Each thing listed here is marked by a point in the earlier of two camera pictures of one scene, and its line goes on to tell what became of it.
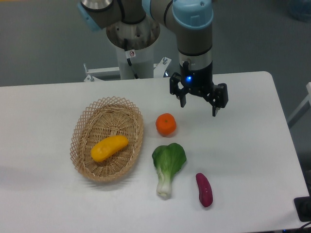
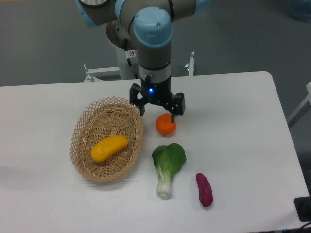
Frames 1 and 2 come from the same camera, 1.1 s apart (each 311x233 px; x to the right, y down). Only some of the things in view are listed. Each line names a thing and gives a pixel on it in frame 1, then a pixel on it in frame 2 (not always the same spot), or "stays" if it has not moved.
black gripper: (200, 82) to (159, 93)
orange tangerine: (165, 124) stays
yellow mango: (106, 148) stays
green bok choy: (167, 159) stays
